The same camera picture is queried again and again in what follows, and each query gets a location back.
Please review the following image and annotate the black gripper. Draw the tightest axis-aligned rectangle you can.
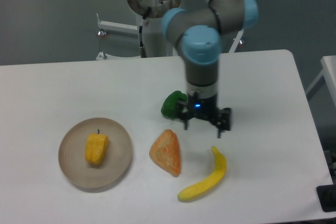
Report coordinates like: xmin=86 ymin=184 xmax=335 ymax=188
xmin=176 ymin=90 xmax=232 ymax=138

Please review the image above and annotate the yellow bell pepper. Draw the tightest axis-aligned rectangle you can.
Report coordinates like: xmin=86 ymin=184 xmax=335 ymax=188
xmin=85 ymin=129 xmax=109 ymax=165

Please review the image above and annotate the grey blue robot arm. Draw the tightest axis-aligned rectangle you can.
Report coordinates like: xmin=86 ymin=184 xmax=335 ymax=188
xmin=138 ymin=0 xmax=259 ymax=132

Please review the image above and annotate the green bell pepper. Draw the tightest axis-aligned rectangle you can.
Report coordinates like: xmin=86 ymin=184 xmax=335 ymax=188
xmin=161 ymin=90 xmax=187 ymax=119

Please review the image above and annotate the beige round plate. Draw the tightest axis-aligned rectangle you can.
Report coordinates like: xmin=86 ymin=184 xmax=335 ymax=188
xmin=58 ymin=118 xmax=133 ymax=191

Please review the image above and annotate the yellow banana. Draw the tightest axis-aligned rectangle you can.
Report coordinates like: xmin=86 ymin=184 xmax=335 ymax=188
xmin=177 ymin=146 xmax=227 ymax=201

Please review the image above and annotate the orange triangular pastry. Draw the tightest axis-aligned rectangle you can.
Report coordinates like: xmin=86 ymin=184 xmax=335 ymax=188
xmin=149 ymin=129 xmax=182 ymax=177

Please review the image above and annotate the white side table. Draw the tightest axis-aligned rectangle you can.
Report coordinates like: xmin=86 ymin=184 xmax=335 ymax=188
xmin=305 ymin=56 xmax=335 ymax=103

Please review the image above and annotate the black device at edge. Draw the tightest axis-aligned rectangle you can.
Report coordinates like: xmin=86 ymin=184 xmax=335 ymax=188
xmin=316 ymin=185 xmax=335 ymax=212

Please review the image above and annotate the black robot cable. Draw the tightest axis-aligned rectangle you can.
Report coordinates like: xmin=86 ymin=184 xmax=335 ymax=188
xmin=138 ymin=6 xmax=152 ymax=58

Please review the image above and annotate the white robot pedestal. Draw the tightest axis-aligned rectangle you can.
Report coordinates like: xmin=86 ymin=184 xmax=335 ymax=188
xmin=94 ymin=0 xmax=247 ymax=61

